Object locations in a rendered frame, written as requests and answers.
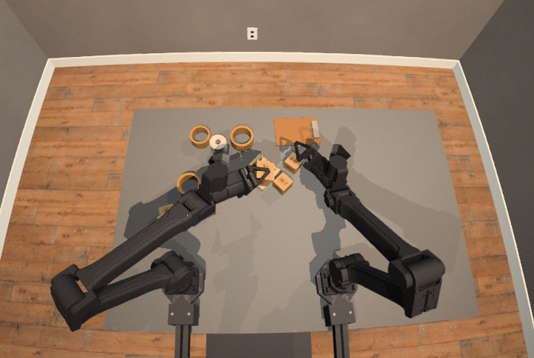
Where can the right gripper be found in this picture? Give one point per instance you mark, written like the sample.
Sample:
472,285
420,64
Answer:
310,166

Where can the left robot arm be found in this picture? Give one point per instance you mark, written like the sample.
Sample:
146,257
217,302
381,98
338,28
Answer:
169,272

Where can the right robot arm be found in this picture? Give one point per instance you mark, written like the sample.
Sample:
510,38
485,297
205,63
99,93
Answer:
422,268

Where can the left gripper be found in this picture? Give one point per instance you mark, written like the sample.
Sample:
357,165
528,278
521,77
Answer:
244,187

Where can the grey cylinder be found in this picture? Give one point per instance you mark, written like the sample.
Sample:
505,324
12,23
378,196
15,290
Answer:
218,144

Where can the small wooden pallet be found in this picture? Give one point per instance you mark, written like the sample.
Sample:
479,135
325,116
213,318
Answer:
261,158

